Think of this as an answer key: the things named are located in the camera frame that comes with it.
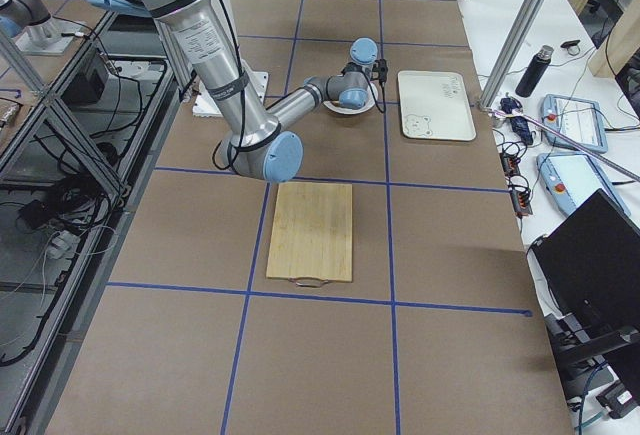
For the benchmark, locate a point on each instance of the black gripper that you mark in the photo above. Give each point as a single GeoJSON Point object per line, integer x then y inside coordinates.
{"type": "Point", "coordinates": [350, 66]}

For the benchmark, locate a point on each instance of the white round plate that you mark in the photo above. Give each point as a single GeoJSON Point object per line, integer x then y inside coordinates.
{"type": "Point", "coordinates": [350, 109]}

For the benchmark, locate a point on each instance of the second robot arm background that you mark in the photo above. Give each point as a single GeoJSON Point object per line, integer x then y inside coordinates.
{"type": "Point", "coordinates": [36, 31]}

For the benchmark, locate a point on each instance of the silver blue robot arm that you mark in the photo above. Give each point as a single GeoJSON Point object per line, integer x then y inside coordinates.
{"type": "Point", "coordinates": [259, 144]}

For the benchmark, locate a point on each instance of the cream bear serving tray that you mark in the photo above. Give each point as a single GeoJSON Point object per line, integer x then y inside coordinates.
{"type": "Point", "coordinates": [434, 106]}

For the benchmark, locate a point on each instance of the dark blue folded umbrella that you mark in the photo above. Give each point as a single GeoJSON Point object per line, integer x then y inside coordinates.
{"type": "Point", "coordinates": [519, 125]}

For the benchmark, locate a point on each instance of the black water bottle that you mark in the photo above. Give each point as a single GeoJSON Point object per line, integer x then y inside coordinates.
{"type": "Point", "coordinates": [534, 71]}

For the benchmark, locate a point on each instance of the wooden cutting board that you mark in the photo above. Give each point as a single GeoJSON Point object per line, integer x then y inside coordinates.
{"type": "Point", "coordinates": [311, 240]}

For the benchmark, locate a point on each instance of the upper blue teach pendant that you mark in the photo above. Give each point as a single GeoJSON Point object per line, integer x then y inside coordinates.
{"type": "Point", "coordinates": [581, 120]}

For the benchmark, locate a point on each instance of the blue teach pendant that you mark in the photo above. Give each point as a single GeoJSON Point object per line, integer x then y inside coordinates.
{"type": "Point", "coordinates": [581, 120]}
{"type": "Point", "coordinates": [571, 178]}

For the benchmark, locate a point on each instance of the lower blue teach pendant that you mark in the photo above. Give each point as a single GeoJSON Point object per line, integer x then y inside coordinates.
{"type": "Point", "coordinates": [571, 178]}

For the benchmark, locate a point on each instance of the black laptop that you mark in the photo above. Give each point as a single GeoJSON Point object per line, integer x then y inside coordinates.
{"type": "Point", "coordinates": [591, 263]}

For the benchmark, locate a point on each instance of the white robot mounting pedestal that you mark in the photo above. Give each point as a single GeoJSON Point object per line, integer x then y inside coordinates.
{"type": "Point", "coordinates": [259, 80]}

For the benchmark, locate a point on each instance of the aluminium frame post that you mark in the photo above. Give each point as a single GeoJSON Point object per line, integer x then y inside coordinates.
{"type": "Point", "coordinates": [513, 42]}

